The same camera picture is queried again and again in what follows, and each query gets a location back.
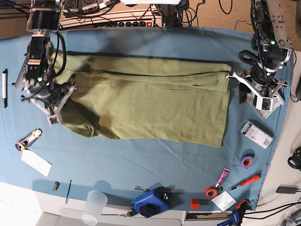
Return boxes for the purple tape roll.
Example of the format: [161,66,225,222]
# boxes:
[240,154,254,169]

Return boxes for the blue clamp bottom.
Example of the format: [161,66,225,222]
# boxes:
[217,199,249,226]

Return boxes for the black remote control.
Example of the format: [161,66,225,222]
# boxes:
[14,56,29,91]

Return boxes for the pink glue tube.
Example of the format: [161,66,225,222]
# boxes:
[215,168,230,187]

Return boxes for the power strip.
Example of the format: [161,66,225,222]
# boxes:
[93,20,162,28]

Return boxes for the black power adapter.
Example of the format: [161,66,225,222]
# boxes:
[276,186,299,194]

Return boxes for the red tape roll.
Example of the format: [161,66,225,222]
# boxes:
[205,187,219,199]

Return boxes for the clear plastic case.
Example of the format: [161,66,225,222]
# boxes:
[239,121,273,149]

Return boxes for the black tweezers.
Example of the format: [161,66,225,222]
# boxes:
[65,180,72,204]

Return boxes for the keys on ring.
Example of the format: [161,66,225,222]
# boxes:
[102,209,138,217]

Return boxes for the blue tablecloth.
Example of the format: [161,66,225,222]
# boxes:
[0,28,287,210]

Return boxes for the white marker pen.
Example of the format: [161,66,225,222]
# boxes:
[2,69,8,108]

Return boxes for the white paper card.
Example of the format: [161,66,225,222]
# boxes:
[21,149,52,177]

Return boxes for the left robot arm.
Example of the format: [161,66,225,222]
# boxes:
[227,0,293,112]

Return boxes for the white square card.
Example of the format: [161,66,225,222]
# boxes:
[212,191,237,211]

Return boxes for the orange screwdriver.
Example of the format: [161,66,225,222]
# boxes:
[228,174,261,191]

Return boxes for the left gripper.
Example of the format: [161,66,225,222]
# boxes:
[226,49,288,111]

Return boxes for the orange utility knife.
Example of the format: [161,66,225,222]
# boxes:
[15,129,42,151]

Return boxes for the blue plastic device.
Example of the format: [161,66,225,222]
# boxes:
[131,186,171,218]

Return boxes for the clear plastic cup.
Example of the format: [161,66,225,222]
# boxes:
[82,191,108,226]

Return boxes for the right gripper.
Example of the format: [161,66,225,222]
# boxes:
[21,81,78,126]

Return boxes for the red block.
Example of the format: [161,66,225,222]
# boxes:
[190,199,200,210]

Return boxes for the small green battery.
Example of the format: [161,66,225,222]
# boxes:
[52,181,60,191]

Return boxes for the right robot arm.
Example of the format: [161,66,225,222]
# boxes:
[14,0,75,125]

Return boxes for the green t-shirt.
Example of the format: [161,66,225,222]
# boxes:
[56,55,232,148]

